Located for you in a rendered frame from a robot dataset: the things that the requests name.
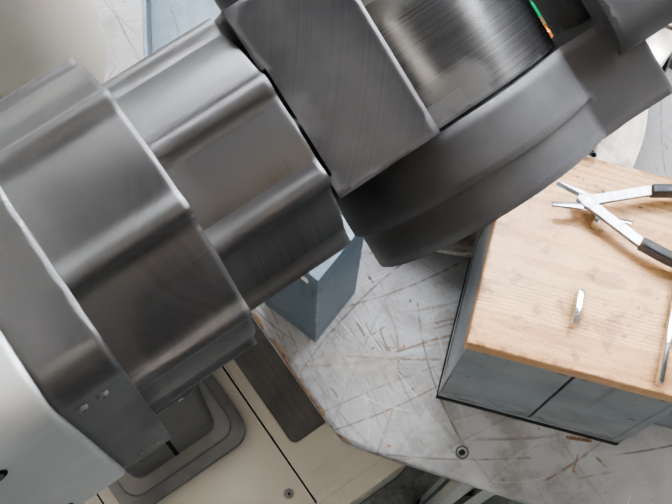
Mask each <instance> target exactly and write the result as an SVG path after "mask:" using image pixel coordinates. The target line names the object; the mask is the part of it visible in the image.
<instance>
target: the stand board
mask: <svg viewBox="0 0 672 504"><path fill-rule="evenodd" d="M558 181H560V182H563V183H566V184H568V185H571V186H573V187H576V188H579V189H581V190H584V191H586V192H587V193H586V194H591V195H594V194H598V193H599V192H600V191H601V190H603V191H606V192H613V191H619V190H625V189H631V188H637V187H643V186H650V185H653V184H672V178H669V177H665V176H661V175H657V174H653V173H649V172H645V171H641V170H637V169H634V168H630V167H626V166H622V165H618V164H614V163H610V162H606V161H602V160H598V159H594V158H590V157H585V158H584V159H583V160H582V161H581V162H580V163H578V164H577V165H576V166H575V167H573V168H572V169H571V170H570V171H568V172H567V173H566V174H565V175H563V176H562V177H561V178H559V179H558V180H556V181H555V182H554V183H552V184H551V185H550V186H548V187H547V188H545V189H544V190H543V191H541V192H540V193H538V194H537V195H535V196H534V197H532V198H531V199H529V200H528V201H526V202H525V203H523V204H522V205H520V206H518V207H517V208H515V209H514V210H512V211H510V212H509V213H507V214H505V215H504V216H502V217H501V218H499V219H497V220H495V221H494V222H493V225H492V229H491V234H490V238H489V242H488V246H487V250H486V254H485V259H484V263H483V267H482V271H481V275H480V280H479V284H478V288H477V292H476V296H475V300H474V305H473V309H472V313H471V317H470V321H469V325H468V330H467V334H466V338H465V342H464V348H465V349H469V350H473V351H477V352H480V353H484V354H488V355H492V356H496V357H499V358H503V359H507V360H511V361H515V362H518V363H522V364H526V365H530V366H534V367H537V368H541V369H545V370H549V371H553V372H556V373H560V374H564V375H568V376H572V377H575V378H579V379H583V380H587V381H591V382H594V383H598V384H602V385H606V386H610V387H613V388H617V389H621V390H625V391H629V392H632V393H636V394H640V395H644V396H648V397H651V398H655V399H659V400H663V401H667V402H670V403H672V342H671V347H670V352H669V357H668V362H667V368H666V373H665V378H664V383H663V384H661V385H660V386H656V385H654V379H655V374H656V369H657V364H658V359H659V353H660V348H661V343H662V338H663V333H664V328H665V322H666V317H667V312H668V307H669V302H670V297H671V291H672V268H671V267H669V266H666V265H664V264H662V263H661V262H659V261H657V260H655V259H653V258H651V257H649V256H648V255H646V254H644V253H642V252H640V251H638V250H637V247H636V246H635V245H633V244H632V243H631V242H629V241H628V240H627V239H625V238H624V237H623V236H621V235H620V234H619V233H617V232H616V231H615V230H613V229H612V228H611V227H610V226H608V225H607V224H606V223H604V222H603V221H602V220H600V223H599V224H598V226H597V227H596V228H595V230H594V229H590V228H589V227H590V222H591V218H592V213H591V212H590V211H589V210H585V209H583V210H576V209H569V208H561V207H554V206H552V202H577V201H576V199H577V197H578V196H576V195H574V194H572V193H570V192H568V191H566V190H565V189H563V188H561V187H559V186H557V185H556V184H557V182H558ZM603 207H604V208H605V209H606V210H607V211H609V212H610V213H611V214H613V215H614V216H615V217H617V218H620V219H624V220H628V221H633V225H627V224H626V225H627V226H629V227H630V228H631V229H632V230H634V231H635V232H636V233H638V234H639V235H640V236H642V237H643V238H644V237H646V238H648V239H650V240H652V241H654V242H656V243H658V244H659V245H661V246H663V247H665V248H667V249H669V250H671V251H672V198H650V197H644V198H637V199H631V200H625V201H619V202H613V203H607V204H604V205H603ZM579 289H584V290H585V294H584V298H583V303H582V308H581V312H580V317H579V322H578V324H577V325H576V326H575V327H574V328H570V327H568V324H569V319H570V315H571V310H572V306H573V301H574V296H575V294H576V292H577V291H578V290H579Z"/></svg>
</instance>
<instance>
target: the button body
mask: <svg viewBox="0 0 672 504"><path fill-rule="evenodd" d="M341 216H342V214H341ZM342 219H343V224H344V228H345V230H346V233H347V235H348V237H349V239H350V241H351V244H350V245H349V246H347V247H346V248H344V249H343V250H341V251H340V252H338V253H337V254H335V255H334V256H332V257H331V258H329V259H328V260H326V261H325V262H323V263H322V264H320V265H319V266H317V267H316V268H314V269H313V270H311V271H310V272H309V273H307V274H306V275H304V277H305V278H307V279H308V284H307V283H306V282H305V281H303V280H302V279H301V278H300V279H298V280H297V281H295V282H294V283H292V284H291V285H289V286H288V287H286V288H285V289H283V290H282V291H280V292H279V293H277V294H276V295H274V296H273V297H271V298H270V299H268V300H267V301H265V304H266V305H267V306H269V307H270V308H271V309H273V310H274V311H275V312H277V313H278V314H279V315H280V316H282V317H283V318H284V319H286V320H287V321H288V322H290V323H291V324H292V325H293V326H295V327H296V328H297V329H299V330H300V331H301V332H303V333H304V334H305V335H307V336H308V337H309V338H310V339H312V340H313V341H314V342H316V341H317V340H318V339H319V337H320V336H321V335H322V334H323V332H324V331H325V330H326V329H327V327H328V326H329V325H330V324H331V322H332V321H333V320H334V319H335V317H336V316H337V315H338V314H339V312H340V311H341V310H342V309H343V307H344V306H345V305H346V304H347V302H348V301H349V300H350V299H351V297H352V296H353V295H354V294H355V290H356V284H357V278H358V272H359V265H360V259H361V253H362V247H363V240H364V239H363V237H357V236H355V235H354V233H353V232H352V230H351V228H350V227H349V225H348V224H347V222H346V220H345V219H344V217H343V216H342Z"/></svg>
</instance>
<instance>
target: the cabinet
mask: <svg viewBox="0 0 672 504"><path fill-rule="evenodd" d="M492 225H493V222H492V223H490V224H488V225H487V226H485V227H483V228H482V229H480V230H479V231H478V234H477V238H476V242H475V246H474V250H473V254H472V257H470V258H469V262H468V266H467V270H466V274H465V278H464V283H463V287H462V291H461V295H460V299H459V303H458V307H457V311H456V315H455V320H454V324H453V328H452V332H451V336H450V340H449V344H448V348H447V353H446V357H445V361H444V365H443V369H442V373H441V377H440V381H439V385H438V390H437V394H436V398H438V399H442V400H446V401H449V402H453V403H457V404H461V405H464V406H468V407H472V408H476V409H479V410H483V411H487V412H491V413H495V414H498V415H502V416H506V417H510V418H513V419H517V420H521V421H525V422H528V423H532V424H536V425H540V426H544V427H547V428H551V429H555V430H559V431H562V432H566V433H570V434H574V435H578V436H581V437H585V438H589V439H593V440H596V441H600V442H604V443H608V444H611V445H615V446H616V445H618V444H619V442H620V441H622V440H624V439H626V438H628V437H629V436H631V435H633V434H635V433H637V432H638V431H640V430H642V429H644V428H646V427H647V426H649V425H651V424H653V423H655V422H656V421H658V420H660V419H662V418H664V417H665V416H667V415H669V414H671V413H672V403H670V402H667V401H663V400H659V399H655V398H651V397H648V396H644V395H640V394H636V393H632V392H629V391H625V390H621V389H617V388H613V387H610V386H606V385H602V384H598V383H594V382H591V381H587V380H583V379H579V378H575V377H572V376H568V375H564V374H560V373H556V372H553V371H549V370H545V369H541V368H537V367H534V366H530V365H526V364H522V363H518V362H515V361H511V360H507V359H503V358H499V357H496V356H492V355H488V354H484V353H480V352H477V351H473V350H469V349H465V348H464V342H465V338H466V334H467V330H468V325H469V321H470V317H471V313H472V309H473V305H474V300H475V296H476V292H477V288H478V284H479V280H480V275H481V271H482V267H483V263H484V259H485V254H486V250H487V246H488V242H489V238H490V234H491V229H492Z"/></svg>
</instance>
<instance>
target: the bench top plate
mask: <svg viewBox="0 0 672 504"><path fill-rule="evenodd" d="M94 3H95V6H96V9H97V12H98V15H99V18H100V21H101V23H102V26H103V29H104V33H105V39H106V44H107V65H106V72H105V79H104V82H106V81H108V80H109V79H111V78H112V77H114V76H116V75H117V74H119V73H121V72H122V71H124V70H125V69H127V68H129V67H130V66H132V65H134V64H135V63H137V62H138V61H140V60H142V59H143V58H144V51H143V20H142V0H94ZM634 169H637V170H641V171H645V172H649V173H653V174H657V175H661V176H665V177H669V178H672V94H670V95H669V96H667V97H666V98H664V99H663V100H661V101H659V102H658V103H656V104H655V105H653V106H652V107H650V108H649V116H648V124H647V130H646V135H645V139H644V142H643V146H642V149H641V152H640V154H639V157H638V159H637V162H636V164H635V166H634ZM469 258H470V257H461V256H454V255H448V254H443V253H438V252H434V253H432V254H430V255H427V256H425V257H422V258H420V259H417V260H414V261H412V262H409V263H406V264H402V265H398V266H394V267H382V266H381V265H380V264H379V262H378V261H377V259H376V258H375V256H374V254H373V253H372V251H371V250H370V248H369V247H368V245H367V243H366V242H365V240H363V247H362V253H361V259H360V265H359V272H358V278H357V284H356V290H355V294H354V295H353V296H352V297H351V299H350V300H349V301H348V302H347V304H346V305H345V306H344V307H343V309H342V310H341V311H340V312H339V314H338V315H337V316H336V317H335V319H334V320H333V321H332V322H331V324H330V325H329V326H328V327H327V329H326V330H325V331H324V332H323V334H322V335H321V336H320V337H319V339H318V340H317V341H316V342H314V341H313V340H312V339H310V338H309V337H308V336H307V335H305V334H304V333H303V332H301V331H300V330H299V329H297V328H296V327H295V326H293V325H292V324H291V323H290V322H288V321H287V320H286V319H284V318H283V317H282V316H280V315H279V314H278V313H277V312H275V311H274V310H273V309H271V308H270V307H269V306H267V305H266V304H265V302H264V303H262V304H261V305H259V306H258V307H256V308H255V309H253V310H252V311H251V312H252V315H253V316H252V318H253V319H254V320H255V322H256V323H257V325H258V326H259V328H260V329H261V330H262V332H263V333H264V335H265V336H266V338H267V339H268V340H269V342H270V343H271V345H272V346H273V348H274V349H275V350H276V352H277V353H278V355H279V356H280V357H281V359H282V360H283V362H284V363H285V365H286V366H287V367H288V369H289V370H290V372H291V373H292V375H293V376H294V377H295V379H296V380H297V382H298V383H299V385H300V386H301V387H302V389H303V390H304V392H305V393H306V394H307V396H308V397H309V399H310V400H311V402H312V403H313V404H314V406H315V407H316V409H317V410H318V412H319V413H320V414H321V416H322V417H323V419H324V420H325V422H326V423H327V424H328V426H329V427H330V429H331V430H332V431H333V433H334V434H335V436H336V437H337V439H338V440H339V441H340V443H341V444H342V445H345V446H348V447H351V448H355V449H358V450H361V451H364V452H367V453H370V454H373V455H376V456H379V457H382V458H385V459H388V460H391V461H394V462H398V463H401V464H404V465H407V466H410V467H413V468H416V469H419V470H422V471H425V472H428V473H431V474H434V475H438V476H441V477H444V478H447V479H450V480H453V481H456V482H459V483H462V484H465V485H468V486H471V487H474V488H478V489H481V490H484V491H487V492H490V493H493V494H496V495H499V496H502V497H505V498H508V499H511V500H514V501H518V502H521V503H524V504H672V429H670V428H666V427H663V426H659V425H655V424H651V425H649V426H647V427H646V428H644V429H642V430H640V431H638V432H637V433H635V434H633V435H631V436H629V437H628V438H626V439H624V440H622V441H620V442H619V444H618V445H616V446H615V445H611V444H608V443H604V442H600V441H596V440H593V439H589V438H585V437H581V436H578V435H574V434H570V433H566V432H562V431H559V430H555V429H551V428H547V427H544V426H540V425H536V424H532V423H528V422H525V421H521V420H517V419H513V418H510V417H506V416H502V415H498V414H495V413H491V412H487V411H483V410H479V409H476V408H472V407H468V406H464V405H461V404H457V403H453V402H449V401H446V400H442V399H438V398H436V394H437V390H438V385H439V381H440V377H441V373H442V369H443V365H444V361H445V357H446V353H447V348H448V344H449V340H450V336H451V332H452V328H453V324H454V320H455V315H456V311H457V307H458V303H459V299H460V295H461V291H462V287H463V283H464V278H465V274H466V270H467V266H468V262H469Z"/></svg>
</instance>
